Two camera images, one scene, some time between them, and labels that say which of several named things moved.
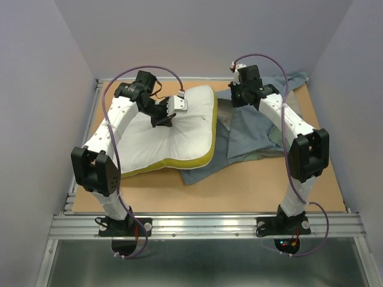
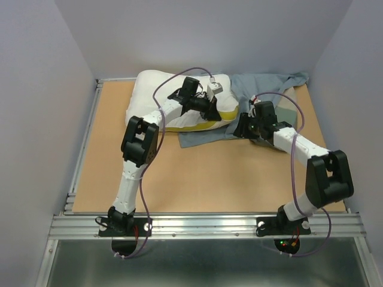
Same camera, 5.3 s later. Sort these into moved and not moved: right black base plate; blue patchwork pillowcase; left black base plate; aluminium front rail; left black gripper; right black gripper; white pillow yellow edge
Moved: white pillow yellow edge; left black gripper; right black gripper; blue patchwork pillowcase
Not moved: left black base plate; right black base plate; aluminium front rail
